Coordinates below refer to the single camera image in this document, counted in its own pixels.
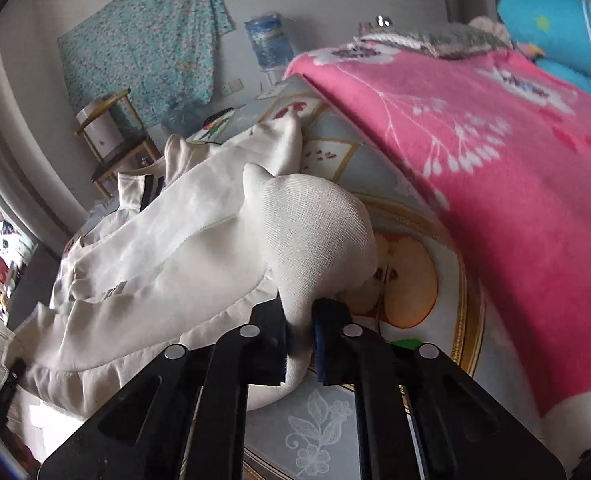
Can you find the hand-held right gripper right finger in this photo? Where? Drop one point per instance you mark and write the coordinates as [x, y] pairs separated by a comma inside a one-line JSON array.
[[320, 350]]

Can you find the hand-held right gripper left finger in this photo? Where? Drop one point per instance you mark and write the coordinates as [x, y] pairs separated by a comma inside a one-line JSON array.
[[278, 350]]

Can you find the cream zip jacket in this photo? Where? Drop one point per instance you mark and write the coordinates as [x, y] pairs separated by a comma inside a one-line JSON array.
[[175, 260]]

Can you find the fruit print tablecloth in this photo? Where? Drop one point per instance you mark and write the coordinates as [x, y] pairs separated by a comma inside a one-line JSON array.
[[300, 430]]

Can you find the pink floral blanket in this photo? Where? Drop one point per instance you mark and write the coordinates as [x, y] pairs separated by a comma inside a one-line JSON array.
[[475, 185]]

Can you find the wooden chair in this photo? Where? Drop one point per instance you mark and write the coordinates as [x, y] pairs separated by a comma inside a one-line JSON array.
[[120, 152]]

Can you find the white cylinder bin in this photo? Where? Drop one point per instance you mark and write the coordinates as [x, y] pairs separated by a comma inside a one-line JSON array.
[[98, 130]]

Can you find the blue water dispenser bottle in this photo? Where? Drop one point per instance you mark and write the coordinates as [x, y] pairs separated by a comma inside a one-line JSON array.
[[270, 40]]

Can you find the grey lace cloth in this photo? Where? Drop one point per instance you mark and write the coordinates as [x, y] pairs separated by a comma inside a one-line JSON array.
[[450, 40]]

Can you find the blue plush pillow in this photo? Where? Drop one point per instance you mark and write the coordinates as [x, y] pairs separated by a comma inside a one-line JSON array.
[[540, 15]]

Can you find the wall socket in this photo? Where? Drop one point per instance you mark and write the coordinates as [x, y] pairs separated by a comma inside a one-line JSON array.
[[233, 87]]

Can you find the teal floral wall cloth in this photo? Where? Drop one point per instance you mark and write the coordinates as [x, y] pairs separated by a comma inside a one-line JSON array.
[[140, 50]]

